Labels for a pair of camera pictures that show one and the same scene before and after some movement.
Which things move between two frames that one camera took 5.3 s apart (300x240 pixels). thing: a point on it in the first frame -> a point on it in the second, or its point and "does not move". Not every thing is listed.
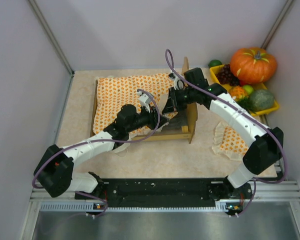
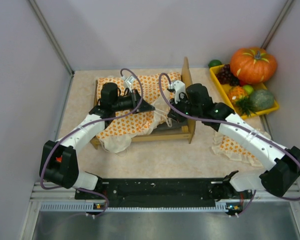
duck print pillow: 228,143 does not move
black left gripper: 154,119 -> 135,100
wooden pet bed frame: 186,132 does not move
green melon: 260,99 does not move
